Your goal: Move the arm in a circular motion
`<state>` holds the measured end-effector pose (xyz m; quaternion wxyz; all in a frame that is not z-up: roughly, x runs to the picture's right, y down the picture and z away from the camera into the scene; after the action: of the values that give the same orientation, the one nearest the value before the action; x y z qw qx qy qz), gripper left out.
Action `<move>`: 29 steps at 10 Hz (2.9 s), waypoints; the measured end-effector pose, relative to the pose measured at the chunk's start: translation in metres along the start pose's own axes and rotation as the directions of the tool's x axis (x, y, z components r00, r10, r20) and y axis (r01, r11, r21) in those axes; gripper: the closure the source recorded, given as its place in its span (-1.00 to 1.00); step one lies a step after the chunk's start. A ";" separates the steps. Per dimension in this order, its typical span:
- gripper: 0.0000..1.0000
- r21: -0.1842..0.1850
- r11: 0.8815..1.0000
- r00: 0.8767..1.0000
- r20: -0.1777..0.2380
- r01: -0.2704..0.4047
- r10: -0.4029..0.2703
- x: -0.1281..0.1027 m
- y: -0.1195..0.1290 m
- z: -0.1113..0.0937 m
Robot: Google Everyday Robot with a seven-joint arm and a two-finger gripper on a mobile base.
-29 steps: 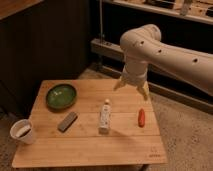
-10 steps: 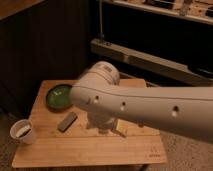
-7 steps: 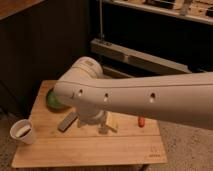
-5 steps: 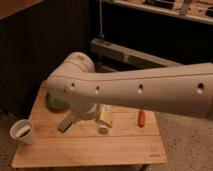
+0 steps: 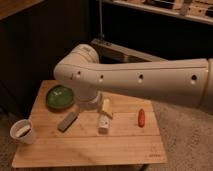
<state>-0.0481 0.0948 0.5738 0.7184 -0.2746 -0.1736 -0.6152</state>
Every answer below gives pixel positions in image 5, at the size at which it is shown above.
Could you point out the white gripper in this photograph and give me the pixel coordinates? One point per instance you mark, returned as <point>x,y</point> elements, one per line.
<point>93,103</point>

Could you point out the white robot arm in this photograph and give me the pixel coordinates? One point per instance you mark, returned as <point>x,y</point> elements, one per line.
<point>181,82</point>

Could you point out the white tube bottle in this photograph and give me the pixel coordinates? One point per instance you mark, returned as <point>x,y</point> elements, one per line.
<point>103,124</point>

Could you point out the wooden table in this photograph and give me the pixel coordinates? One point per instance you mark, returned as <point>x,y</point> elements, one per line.
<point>82,145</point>

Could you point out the red orange carrot toy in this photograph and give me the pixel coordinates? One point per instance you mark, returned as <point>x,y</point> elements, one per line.
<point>141,118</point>

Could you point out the grey rectangular block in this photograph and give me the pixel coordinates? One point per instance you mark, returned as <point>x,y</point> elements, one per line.
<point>67,121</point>

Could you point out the green ceramic bowl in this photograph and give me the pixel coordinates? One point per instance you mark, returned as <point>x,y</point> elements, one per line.
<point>59,97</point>

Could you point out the grey metal beam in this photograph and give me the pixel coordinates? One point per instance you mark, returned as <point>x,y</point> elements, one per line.
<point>122,53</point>

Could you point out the vertical metal pole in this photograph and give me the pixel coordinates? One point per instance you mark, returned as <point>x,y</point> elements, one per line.
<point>101,34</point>

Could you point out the white paper cup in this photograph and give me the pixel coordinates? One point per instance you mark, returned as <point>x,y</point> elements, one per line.
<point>29,138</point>

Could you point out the white object in cup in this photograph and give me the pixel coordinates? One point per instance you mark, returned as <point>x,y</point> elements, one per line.
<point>22,131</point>

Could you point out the background shelf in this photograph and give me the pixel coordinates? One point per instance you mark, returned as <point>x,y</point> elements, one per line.
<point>193,10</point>

